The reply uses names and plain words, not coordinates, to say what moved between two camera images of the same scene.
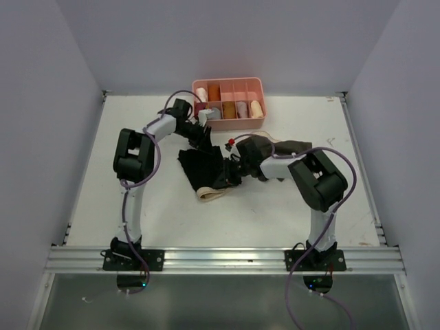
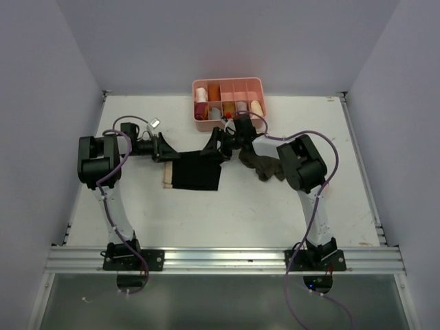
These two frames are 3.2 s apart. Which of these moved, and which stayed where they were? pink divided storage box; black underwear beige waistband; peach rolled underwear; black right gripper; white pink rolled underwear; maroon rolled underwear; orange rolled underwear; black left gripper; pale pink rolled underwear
Moved: black left gripper; black underwear beige waistband; black right gripper
Stayed: peach rolled underwear; orange rolled underwear; maroon rolled underwear; pink divided storage box; white pink rolled underwear; pale pink rolled underwear
